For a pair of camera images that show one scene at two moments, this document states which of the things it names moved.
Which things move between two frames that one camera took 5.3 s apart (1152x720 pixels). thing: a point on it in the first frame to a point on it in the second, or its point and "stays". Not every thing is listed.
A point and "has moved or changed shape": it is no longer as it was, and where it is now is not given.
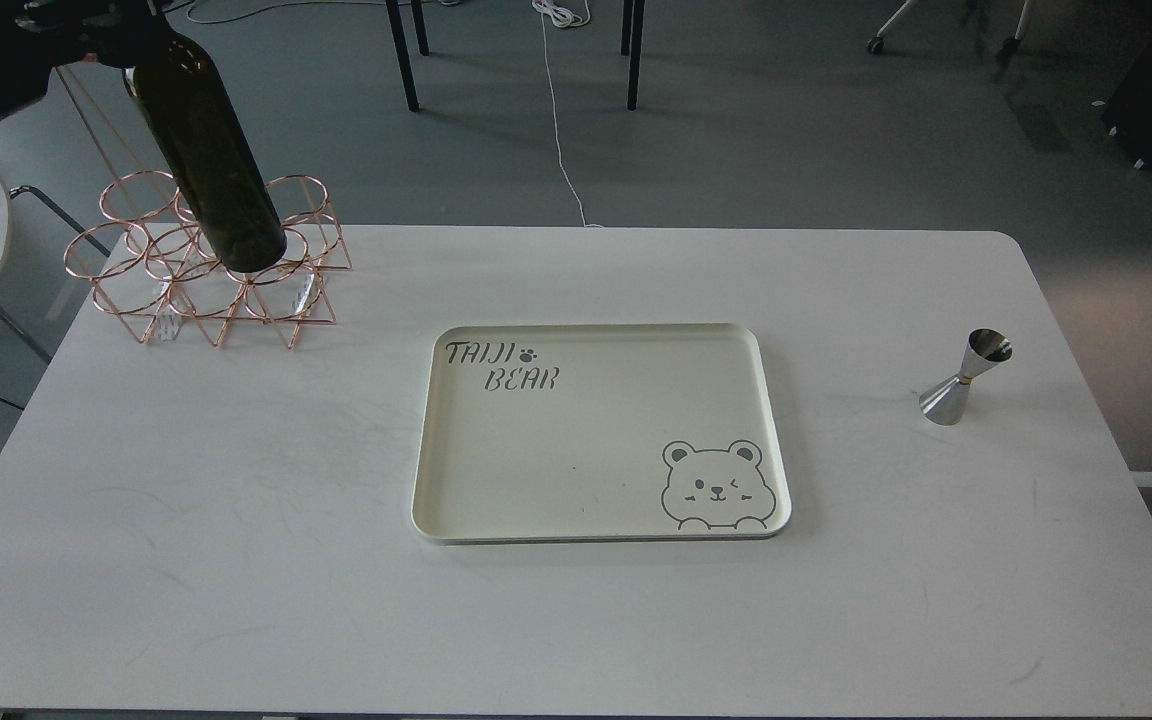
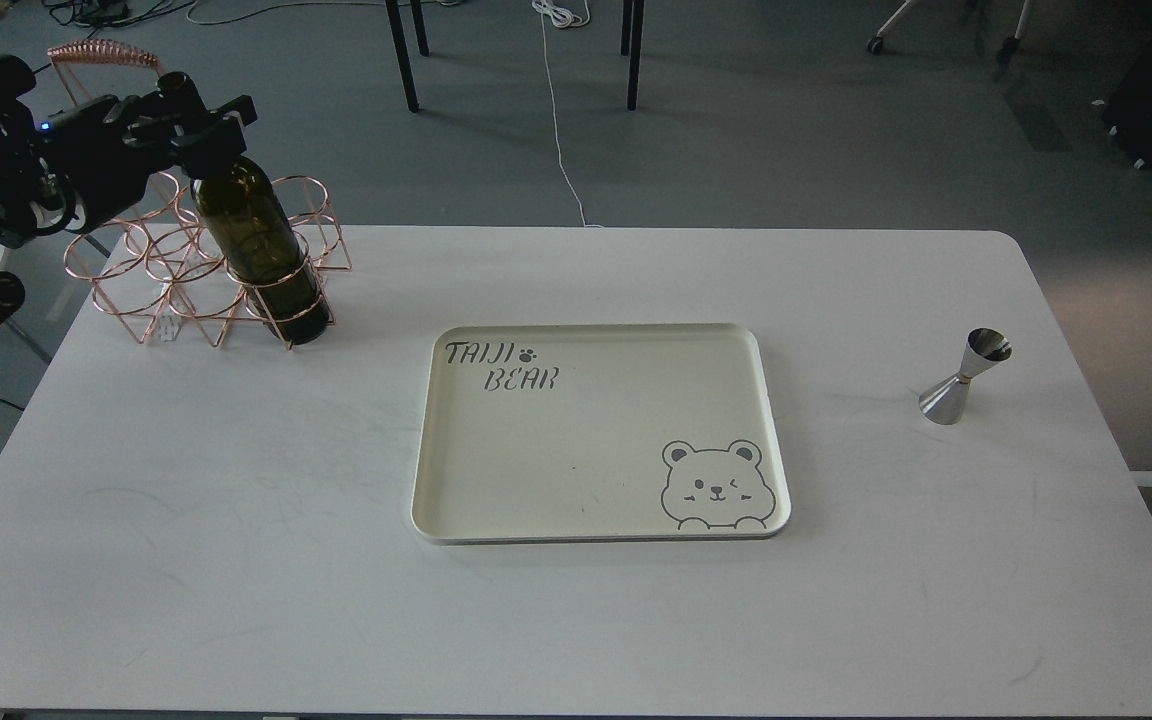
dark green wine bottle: x=190 y=109 has moved or changed shape
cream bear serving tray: x=597 y=432 stays
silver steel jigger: x=944 y=403 stays
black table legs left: x=417 y=8 stays
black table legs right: x=631 y=44 stays
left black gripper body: x=64 y=31 to x=103 y=153
